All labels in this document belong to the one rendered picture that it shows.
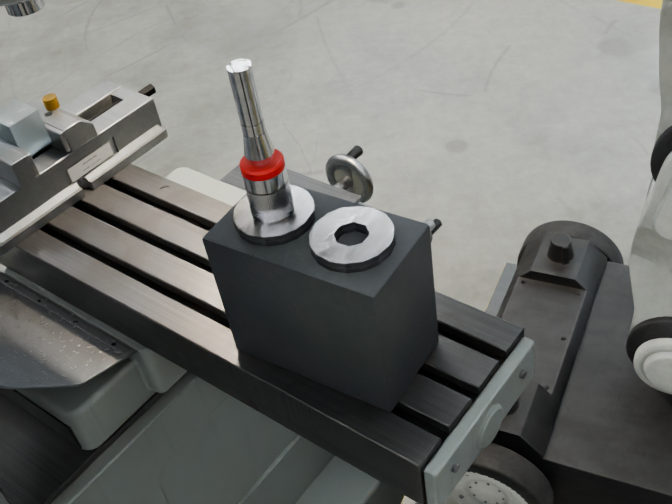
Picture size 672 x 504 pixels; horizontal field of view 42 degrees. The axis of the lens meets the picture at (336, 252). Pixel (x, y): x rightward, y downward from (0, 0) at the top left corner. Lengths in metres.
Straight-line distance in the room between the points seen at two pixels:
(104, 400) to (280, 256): 0.45
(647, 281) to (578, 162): 1.56
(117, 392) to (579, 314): 0.78
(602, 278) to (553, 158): 1.25
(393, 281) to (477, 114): 2.22
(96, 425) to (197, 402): 0.19
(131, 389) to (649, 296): 0.76
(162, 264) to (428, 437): 0.47
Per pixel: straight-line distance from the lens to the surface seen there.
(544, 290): 1.60
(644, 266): 1.30
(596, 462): 1.41
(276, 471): 1.70
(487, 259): 2.51
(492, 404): 1.02
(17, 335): 1.31
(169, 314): 1.16
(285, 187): 0.92
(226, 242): 0.95
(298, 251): 0.92
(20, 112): 1.38
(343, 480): 1.84
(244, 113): 0.87
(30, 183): 1.37
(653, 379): 1.39
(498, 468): 1.36
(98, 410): 1.28
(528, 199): 2.70
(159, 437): 1.38
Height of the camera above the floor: 1.73
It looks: 42 degrees down
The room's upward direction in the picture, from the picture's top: 10 degrees counter-clockwise
